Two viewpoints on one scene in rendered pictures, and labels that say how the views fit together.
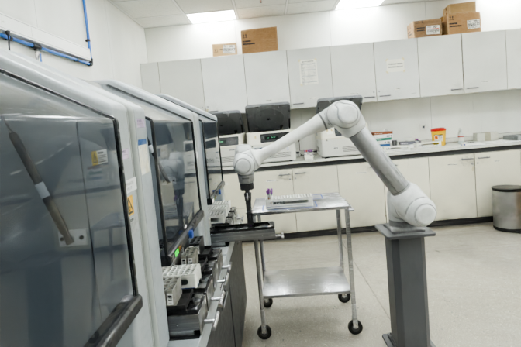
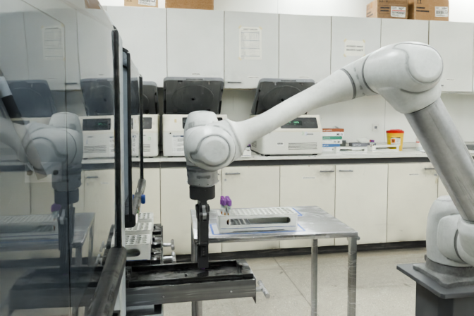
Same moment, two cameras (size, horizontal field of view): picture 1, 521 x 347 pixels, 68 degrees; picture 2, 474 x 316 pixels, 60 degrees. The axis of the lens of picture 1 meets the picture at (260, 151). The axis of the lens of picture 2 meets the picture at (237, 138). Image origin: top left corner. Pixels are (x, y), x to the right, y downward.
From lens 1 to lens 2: 0.96 m
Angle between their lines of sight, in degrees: 12
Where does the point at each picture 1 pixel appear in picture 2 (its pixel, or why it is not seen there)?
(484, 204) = not seen: hidden behind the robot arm
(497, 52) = (464, 47)
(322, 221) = not seen: hidden behind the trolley
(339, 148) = (283, 144)
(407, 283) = not seen: outside the picture
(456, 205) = (415, 224)
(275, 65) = (208, 29)
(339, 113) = (410, 61)
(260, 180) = (178, 180)
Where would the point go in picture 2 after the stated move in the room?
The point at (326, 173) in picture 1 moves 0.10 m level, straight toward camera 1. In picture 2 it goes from (265, 176) to (266, 178)
